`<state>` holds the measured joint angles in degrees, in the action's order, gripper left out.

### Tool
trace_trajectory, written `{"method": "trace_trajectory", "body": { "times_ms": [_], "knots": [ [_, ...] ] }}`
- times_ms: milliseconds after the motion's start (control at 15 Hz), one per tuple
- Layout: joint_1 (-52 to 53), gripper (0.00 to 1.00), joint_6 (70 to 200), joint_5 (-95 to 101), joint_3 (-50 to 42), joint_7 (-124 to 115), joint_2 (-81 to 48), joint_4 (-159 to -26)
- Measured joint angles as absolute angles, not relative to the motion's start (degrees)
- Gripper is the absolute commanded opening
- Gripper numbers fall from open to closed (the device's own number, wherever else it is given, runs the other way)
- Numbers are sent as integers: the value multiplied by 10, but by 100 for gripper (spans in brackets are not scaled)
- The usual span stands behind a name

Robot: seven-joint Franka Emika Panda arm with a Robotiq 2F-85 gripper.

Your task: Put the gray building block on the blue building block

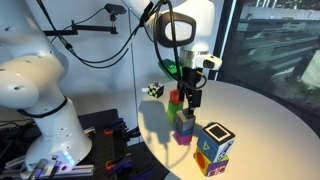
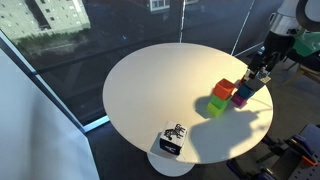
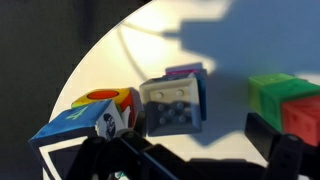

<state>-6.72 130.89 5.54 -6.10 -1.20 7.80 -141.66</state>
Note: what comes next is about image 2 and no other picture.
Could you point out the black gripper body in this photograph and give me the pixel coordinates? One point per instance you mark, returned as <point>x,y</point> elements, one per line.
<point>263,60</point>

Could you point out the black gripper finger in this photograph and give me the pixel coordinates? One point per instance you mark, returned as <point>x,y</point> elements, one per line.
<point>250,74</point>
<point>264,71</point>

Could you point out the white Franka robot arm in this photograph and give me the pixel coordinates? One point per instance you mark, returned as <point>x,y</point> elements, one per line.
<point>286,23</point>

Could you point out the red orange flat block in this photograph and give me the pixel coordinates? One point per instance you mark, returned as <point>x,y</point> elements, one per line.
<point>240,81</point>

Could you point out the blue building block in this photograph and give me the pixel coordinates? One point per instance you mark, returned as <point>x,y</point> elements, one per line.
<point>245,91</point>

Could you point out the magenta building block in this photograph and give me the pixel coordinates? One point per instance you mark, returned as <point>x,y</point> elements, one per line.
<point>238,100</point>

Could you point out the orange building block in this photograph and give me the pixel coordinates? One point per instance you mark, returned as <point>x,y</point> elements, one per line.
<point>224,88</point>

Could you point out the dark green building block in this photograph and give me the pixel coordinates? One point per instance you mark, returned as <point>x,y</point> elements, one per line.
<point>219,101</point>

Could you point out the lime green building block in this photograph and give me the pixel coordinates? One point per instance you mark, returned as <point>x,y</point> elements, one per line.
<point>214,109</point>

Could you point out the dark chair with wooden legs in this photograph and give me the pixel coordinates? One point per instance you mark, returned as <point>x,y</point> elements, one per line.
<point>305,65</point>

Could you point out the green sheet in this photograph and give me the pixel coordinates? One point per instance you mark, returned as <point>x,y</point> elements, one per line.
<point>308,43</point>

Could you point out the black stand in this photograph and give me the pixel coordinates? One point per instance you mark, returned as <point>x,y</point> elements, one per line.
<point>273,146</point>

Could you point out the blue clamp with orange tip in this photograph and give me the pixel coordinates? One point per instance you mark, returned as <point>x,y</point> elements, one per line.
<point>301,146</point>

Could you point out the black white printed cube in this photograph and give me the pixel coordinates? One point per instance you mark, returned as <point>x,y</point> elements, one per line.
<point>173,137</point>

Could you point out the perforated gray metal board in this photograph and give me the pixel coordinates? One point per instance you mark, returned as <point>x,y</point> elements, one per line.
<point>308,170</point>

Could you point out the white partition board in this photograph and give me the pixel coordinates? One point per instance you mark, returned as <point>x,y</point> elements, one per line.
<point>36,133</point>

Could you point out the white table pedestal base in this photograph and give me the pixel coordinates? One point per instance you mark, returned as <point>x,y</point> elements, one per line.
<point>168,166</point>

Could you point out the window frame bar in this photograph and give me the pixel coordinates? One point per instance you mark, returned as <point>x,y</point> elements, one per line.
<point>50,96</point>

